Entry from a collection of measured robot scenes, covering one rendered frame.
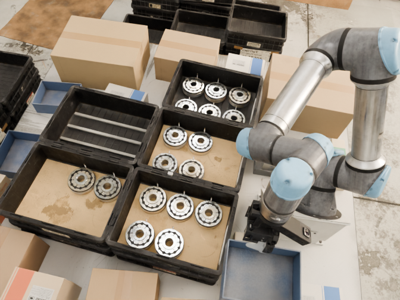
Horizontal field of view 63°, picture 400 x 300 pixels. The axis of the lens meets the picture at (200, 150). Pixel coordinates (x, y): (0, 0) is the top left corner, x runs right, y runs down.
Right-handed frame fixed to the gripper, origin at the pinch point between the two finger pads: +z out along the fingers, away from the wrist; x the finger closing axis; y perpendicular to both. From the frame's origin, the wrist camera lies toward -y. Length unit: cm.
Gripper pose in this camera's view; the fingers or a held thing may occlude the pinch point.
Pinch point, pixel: (263, 246)
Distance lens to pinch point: 94.9
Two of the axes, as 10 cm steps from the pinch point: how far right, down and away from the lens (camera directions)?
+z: -0.8, 6.3, 7.7
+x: -1.8, 7.5, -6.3
